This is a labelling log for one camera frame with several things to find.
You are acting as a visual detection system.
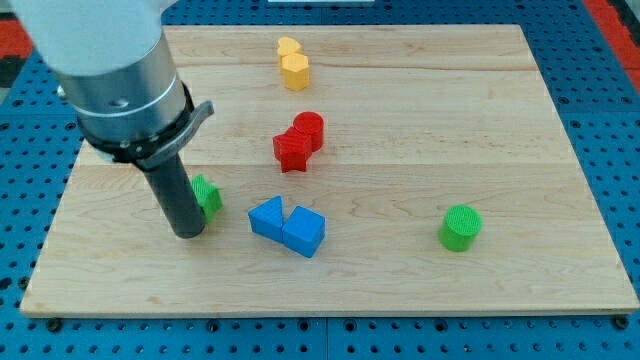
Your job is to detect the green star block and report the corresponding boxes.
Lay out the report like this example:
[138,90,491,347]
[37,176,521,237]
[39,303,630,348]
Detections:
[191,174,223,223]

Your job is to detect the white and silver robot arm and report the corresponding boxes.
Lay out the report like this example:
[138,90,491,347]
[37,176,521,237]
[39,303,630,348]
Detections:
[10,0,214,171]

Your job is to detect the red star block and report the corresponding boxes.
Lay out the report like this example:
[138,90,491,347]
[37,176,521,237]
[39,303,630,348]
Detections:
[273,127,312,173]

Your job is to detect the light wooden board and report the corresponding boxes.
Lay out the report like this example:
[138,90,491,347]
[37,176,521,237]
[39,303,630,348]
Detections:
[20,25,639,318]

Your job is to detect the blue cube block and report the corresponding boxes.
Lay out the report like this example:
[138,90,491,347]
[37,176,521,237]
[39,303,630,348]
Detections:
[282,206,326,258]

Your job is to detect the red cylinder block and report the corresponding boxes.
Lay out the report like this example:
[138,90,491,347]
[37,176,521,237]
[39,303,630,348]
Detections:
[293,111,324,152]

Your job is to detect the blue triangle block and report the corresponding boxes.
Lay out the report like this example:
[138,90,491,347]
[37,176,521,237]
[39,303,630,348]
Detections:
[248,195,284,243]

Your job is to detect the yellow hexagon block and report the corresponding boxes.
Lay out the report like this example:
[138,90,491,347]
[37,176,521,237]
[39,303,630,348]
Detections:
[281,53,310,91]

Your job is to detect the yellow heart block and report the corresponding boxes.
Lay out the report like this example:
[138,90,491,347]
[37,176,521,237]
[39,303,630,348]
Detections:
[277,37,302,67]

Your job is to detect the green cylinder block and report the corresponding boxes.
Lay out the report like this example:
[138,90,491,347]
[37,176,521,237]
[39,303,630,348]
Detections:
[438,205,483,252]

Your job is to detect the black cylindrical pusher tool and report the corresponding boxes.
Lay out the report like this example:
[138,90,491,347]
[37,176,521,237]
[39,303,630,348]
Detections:
[144,155,206,239]

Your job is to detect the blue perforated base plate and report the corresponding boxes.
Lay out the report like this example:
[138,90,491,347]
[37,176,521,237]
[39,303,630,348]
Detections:
[1,1,639,359]

